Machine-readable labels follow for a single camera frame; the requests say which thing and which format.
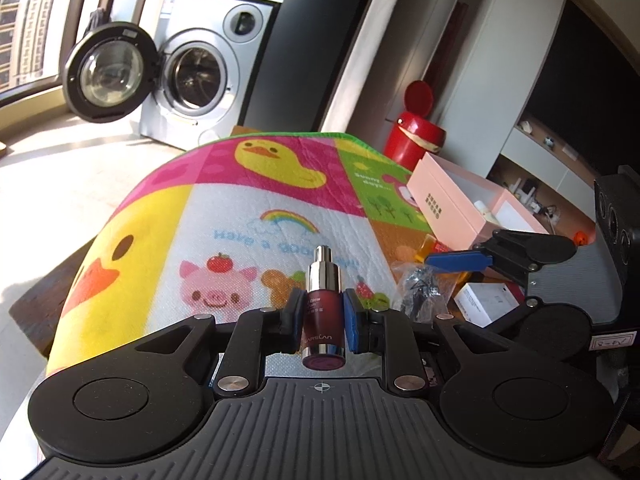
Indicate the dark red pump bottle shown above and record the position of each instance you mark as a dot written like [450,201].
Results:
[324,310]

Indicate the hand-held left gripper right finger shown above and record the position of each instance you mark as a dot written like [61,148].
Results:
[353,324]

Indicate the white tall cabinet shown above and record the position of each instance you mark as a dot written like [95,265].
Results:
[490,60]

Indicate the colourful cartoon play mat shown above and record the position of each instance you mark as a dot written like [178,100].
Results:
[210,200]

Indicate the window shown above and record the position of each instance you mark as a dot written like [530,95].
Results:
[30,25]

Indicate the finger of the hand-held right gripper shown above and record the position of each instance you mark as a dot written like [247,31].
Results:
[522,312]
[457,260]

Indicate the orange pumpkin toy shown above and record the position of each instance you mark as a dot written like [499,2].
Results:
[580,238]

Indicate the pink cardboard box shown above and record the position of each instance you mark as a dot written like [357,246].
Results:
[445,200]

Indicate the silver washing machine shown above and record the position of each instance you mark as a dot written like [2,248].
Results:
[210,75]

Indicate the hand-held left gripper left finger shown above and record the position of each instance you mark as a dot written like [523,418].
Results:
[292,321]

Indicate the black television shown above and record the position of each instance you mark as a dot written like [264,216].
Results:
[585,85]

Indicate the white router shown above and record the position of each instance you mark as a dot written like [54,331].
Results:
[525,192]

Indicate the clear bag of black parts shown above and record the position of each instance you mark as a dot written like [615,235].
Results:
[422,290]

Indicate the white wooden shelf unit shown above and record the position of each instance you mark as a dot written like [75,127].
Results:
[555,180]

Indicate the red trash bin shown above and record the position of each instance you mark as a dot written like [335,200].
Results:
[412,135]

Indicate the amber bottle with red label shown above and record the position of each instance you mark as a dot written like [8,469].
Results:
[434,246]

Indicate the white small box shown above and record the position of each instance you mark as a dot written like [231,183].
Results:
[487,302]

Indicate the small white bottle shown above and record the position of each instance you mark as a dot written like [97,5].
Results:
[486,212]

